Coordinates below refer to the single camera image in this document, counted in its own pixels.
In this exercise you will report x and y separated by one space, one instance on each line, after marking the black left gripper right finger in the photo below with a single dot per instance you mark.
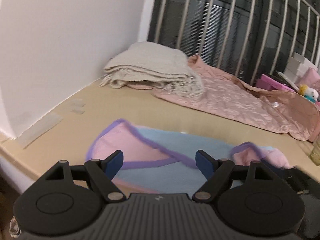
251 199

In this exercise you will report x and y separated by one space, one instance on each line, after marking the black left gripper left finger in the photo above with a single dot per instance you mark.
68 198

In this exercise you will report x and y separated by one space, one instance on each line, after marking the pink blue purple mesh garment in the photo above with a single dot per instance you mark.
157 161

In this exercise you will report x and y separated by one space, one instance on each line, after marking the clear plastic cup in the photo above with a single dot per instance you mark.
315 153

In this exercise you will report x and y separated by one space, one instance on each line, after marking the clear tape strip on table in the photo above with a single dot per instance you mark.
38 129

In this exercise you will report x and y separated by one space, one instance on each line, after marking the yellow white plush toy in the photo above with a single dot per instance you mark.
308 93

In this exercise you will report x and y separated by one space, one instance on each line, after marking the pink quilted satin jacket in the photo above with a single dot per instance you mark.
278 111

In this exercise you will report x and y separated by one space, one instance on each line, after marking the pink pouch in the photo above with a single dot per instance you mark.
311 77

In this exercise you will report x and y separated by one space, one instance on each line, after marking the magenta pink box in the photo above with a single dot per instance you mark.
268 83

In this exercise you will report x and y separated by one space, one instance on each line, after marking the stack of white boxes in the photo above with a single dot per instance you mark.
297 66

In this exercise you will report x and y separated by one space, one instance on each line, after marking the cream knitted fringed blanket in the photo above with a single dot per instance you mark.
153 65

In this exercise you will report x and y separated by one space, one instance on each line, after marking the metal barred window grille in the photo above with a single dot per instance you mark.
246 38

